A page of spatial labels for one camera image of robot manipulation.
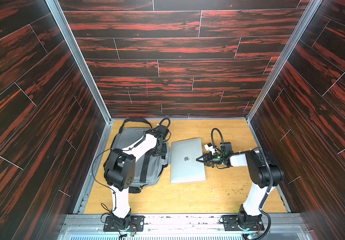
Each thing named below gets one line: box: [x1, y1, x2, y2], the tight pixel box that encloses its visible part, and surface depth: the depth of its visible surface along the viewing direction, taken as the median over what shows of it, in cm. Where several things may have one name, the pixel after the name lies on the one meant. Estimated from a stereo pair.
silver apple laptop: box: [170, 138, 206, 184], surface depth 95 cm
